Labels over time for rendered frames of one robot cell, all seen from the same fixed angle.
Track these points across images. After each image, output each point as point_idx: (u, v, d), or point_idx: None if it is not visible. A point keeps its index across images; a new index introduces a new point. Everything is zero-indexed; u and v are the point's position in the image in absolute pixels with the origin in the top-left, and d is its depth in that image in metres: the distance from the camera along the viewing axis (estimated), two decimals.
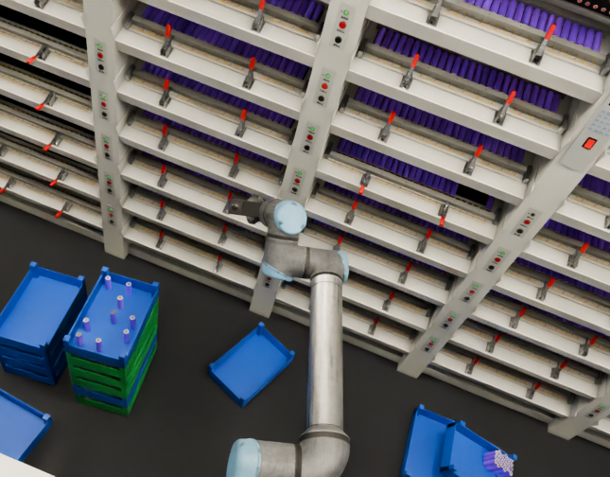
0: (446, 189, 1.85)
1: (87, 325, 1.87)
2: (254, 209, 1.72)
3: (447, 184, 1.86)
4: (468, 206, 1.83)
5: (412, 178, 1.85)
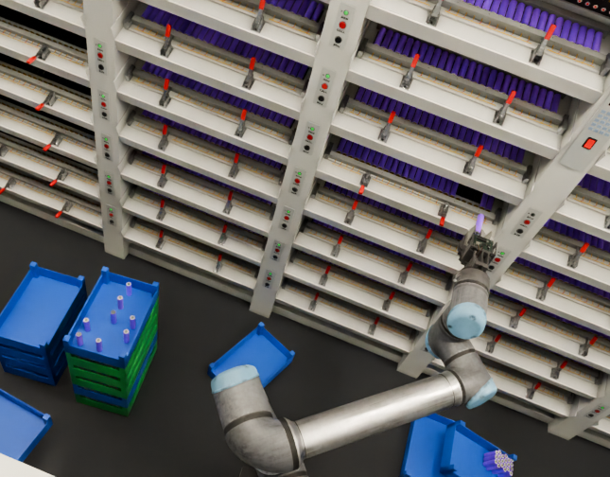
0: (446, 189, 1.85)
1: (87, 325, 1.87)
2: None
3: (447, 184, 1.86)
4: (468, 206, 1.83)
5: (412, 178, 1.85)
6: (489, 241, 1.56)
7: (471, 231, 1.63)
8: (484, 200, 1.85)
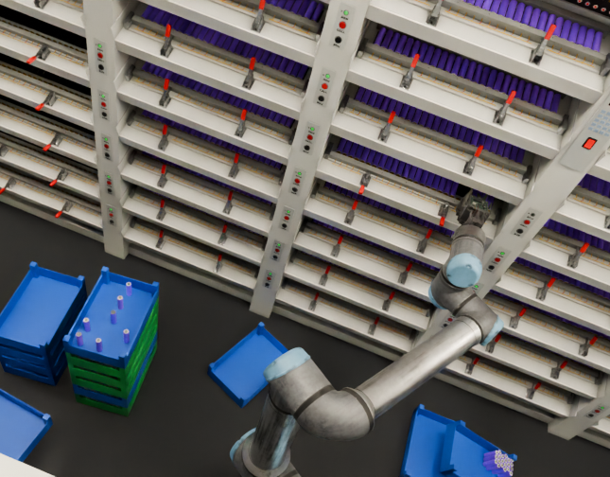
0: (446, 189, 1.85)
1: (87, 325, 1.87)
2: None
3: (447, 184, 1.86)
4: None
5: (412, 178, 1.85)
6: (484, 202, 1.72)
7: (468, 194, 1.79)
8: None
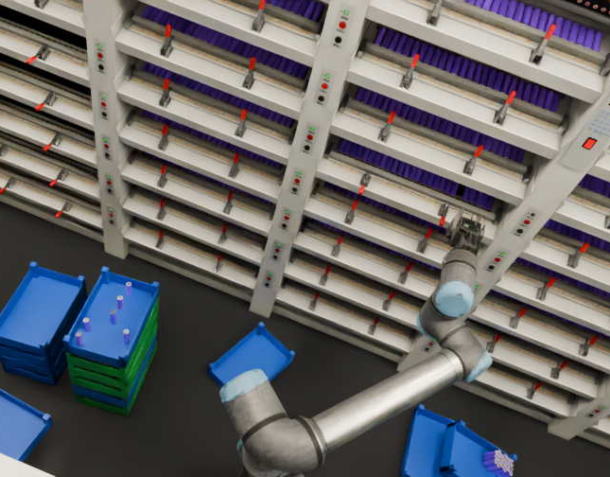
0: (446, 189, 1.85)
1: (87, 325, 1.87)
2: None
3: (447, 184, 1.86)
4: (468, 206, 1.83)
5: (412, 178, 1.85)
6: (477, 223, 1.61)
7: (459, 214, 1.68)
8: (484, 200, 1.85)
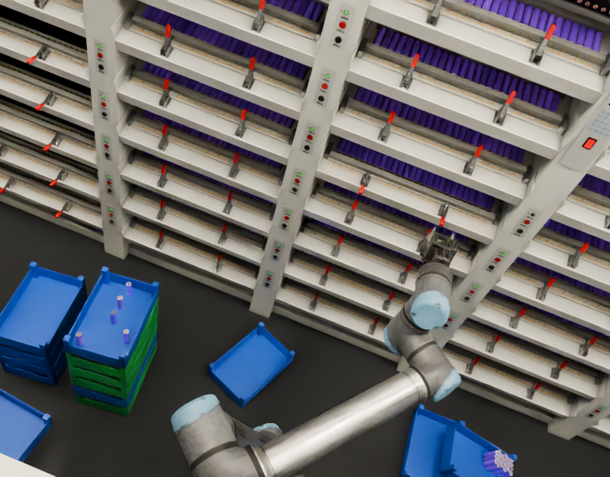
0: (446, 189, 1.85)
1: (461, 192, 1.85)
2: None
3: (447, 184, 1.86)
4: (468, 206, 1.83)
5: (412, 178, 1.85)
6: (450, 240, 1.58)
7: (431, 234, 1.66)
8: (484, 200, 1.85)
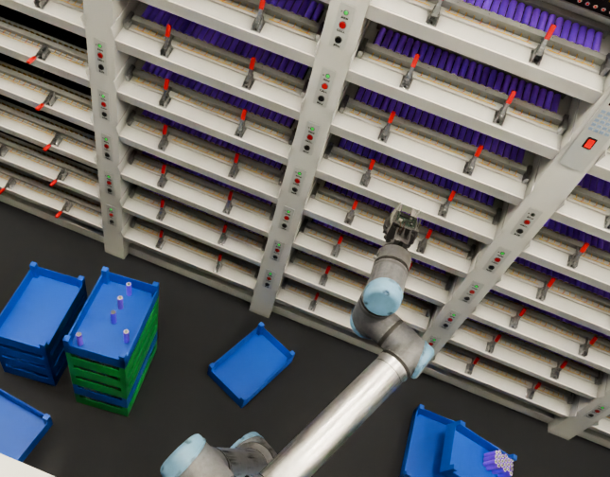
0: (447, 185, 1.85)
1: (461, 188, 1.85)
2: None
3: (448, 180, 1.86)
4: (470, 202, 1.84)
5: (413, 174, 1.86)
6: (412, 219, 1.53)
7: (396, 208, 1.61)
8: (485, 196, 1.85)
